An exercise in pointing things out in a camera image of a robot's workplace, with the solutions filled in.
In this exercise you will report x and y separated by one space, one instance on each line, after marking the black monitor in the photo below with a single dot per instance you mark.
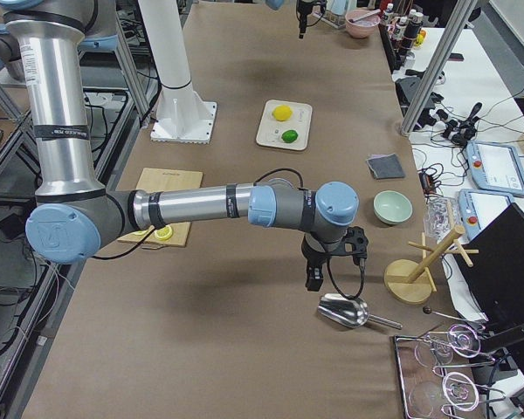
496 280

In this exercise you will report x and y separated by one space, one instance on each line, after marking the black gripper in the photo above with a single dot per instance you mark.
303 16
313 257

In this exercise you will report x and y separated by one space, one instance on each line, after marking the green lime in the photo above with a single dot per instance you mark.
289 136

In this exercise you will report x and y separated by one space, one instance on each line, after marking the yellow lemon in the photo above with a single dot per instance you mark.
282 113

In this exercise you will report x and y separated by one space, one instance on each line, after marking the metal scoop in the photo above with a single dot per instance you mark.
351 313

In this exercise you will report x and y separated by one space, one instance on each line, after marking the blue cup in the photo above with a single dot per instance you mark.
338 7

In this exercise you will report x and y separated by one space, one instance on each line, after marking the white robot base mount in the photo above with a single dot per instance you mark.
181 115

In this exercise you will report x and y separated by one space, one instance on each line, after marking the wooden stand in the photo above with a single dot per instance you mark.
411 282

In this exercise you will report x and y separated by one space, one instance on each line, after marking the white rabbit tray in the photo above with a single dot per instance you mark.
270 130

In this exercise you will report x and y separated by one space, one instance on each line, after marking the teach pendant tablet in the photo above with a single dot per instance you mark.
496 167
478 208

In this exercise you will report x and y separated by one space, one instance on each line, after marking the aluminium frame post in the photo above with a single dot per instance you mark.
460 15

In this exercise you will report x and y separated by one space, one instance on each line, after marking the grey cloth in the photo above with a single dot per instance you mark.
385 167

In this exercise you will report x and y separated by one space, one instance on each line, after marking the lemon slice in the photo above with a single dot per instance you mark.
164 234

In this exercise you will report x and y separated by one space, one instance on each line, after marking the pink bowl of ice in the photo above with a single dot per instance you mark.
361 23

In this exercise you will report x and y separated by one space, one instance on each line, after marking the mint green bowl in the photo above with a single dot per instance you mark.
392 207

